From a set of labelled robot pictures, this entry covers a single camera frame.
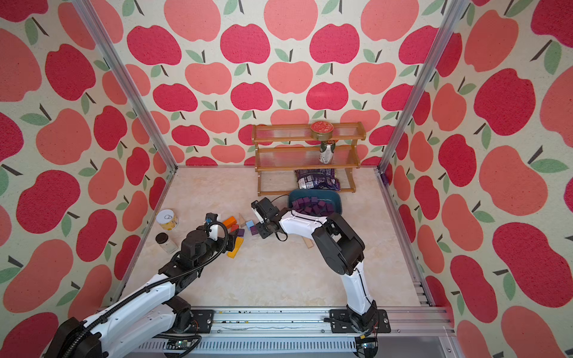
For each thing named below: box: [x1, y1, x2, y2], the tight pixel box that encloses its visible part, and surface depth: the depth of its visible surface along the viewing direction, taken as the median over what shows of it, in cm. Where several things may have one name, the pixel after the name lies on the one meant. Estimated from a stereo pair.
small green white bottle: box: [319, 140, 336, 165], surface depth 98 cm
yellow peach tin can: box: [156, 208, 179, 231], surface depth 98 cm
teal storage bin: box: [287, 189, 343, 215], surface depth 107 cm
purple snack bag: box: [294, 168, 341, 191], surface depth 109 cm
